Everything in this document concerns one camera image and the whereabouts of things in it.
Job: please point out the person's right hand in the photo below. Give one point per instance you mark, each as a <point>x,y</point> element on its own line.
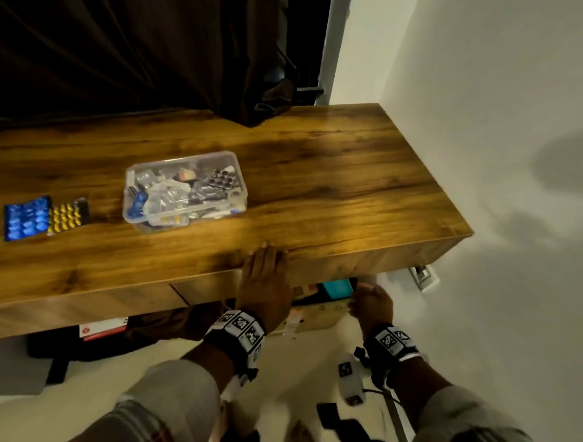
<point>373,307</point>

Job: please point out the yellow pill blister pack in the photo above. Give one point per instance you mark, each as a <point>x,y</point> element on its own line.
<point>66,217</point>

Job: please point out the patterned cardboard box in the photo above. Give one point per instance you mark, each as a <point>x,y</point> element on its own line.
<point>319,316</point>

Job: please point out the person's right forearm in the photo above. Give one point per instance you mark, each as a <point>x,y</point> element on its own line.
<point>446,414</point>

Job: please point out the person's black clothing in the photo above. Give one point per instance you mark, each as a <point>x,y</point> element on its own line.
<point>337,423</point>

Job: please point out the brown curtain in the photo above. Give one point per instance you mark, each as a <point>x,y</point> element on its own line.
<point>136,54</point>

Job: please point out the black bag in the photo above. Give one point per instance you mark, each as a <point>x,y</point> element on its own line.
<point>150,334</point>

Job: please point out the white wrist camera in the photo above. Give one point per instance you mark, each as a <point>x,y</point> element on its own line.
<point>350,380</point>
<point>232,389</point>

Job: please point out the blue blister pack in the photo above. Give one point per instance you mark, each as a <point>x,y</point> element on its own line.
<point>27,218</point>

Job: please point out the clear plastic medicine box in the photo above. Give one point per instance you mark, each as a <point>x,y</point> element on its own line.
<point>227,159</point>

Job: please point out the white window frame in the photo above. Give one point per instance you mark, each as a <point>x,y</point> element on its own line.
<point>332,50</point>

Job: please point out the person's left forearm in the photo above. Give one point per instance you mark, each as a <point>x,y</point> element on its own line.
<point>173,400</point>

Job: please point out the white red carton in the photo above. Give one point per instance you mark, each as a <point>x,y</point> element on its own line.
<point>102,329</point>

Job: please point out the white wall socket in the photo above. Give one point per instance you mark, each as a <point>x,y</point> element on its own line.
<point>423,275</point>

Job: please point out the blue plastic container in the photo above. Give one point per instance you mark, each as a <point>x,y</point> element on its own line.
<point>338,287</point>

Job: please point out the pile of medicine strips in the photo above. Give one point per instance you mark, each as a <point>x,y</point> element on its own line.
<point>182,191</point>

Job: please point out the person's left hand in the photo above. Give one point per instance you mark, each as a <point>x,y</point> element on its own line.
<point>266,287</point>

